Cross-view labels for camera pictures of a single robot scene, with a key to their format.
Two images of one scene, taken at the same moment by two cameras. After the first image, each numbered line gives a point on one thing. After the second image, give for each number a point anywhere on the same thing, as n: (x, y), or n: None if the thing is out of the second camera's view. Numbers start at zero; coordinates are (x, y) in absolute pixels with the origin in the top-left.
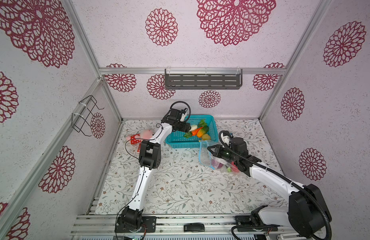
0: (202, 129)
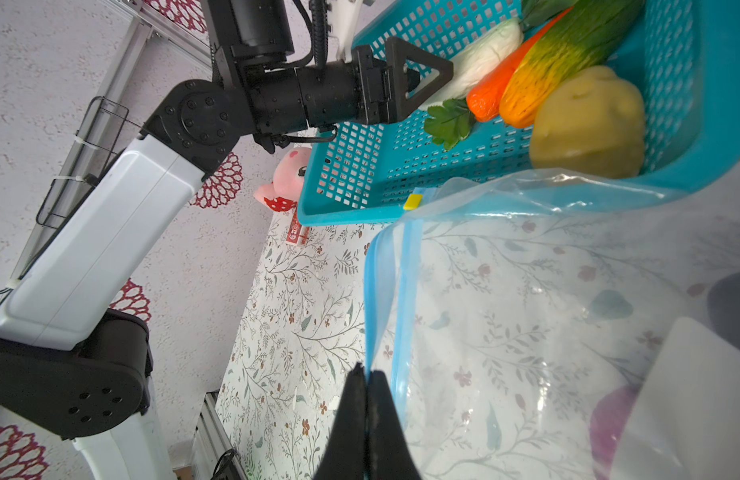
0: (585, 34)
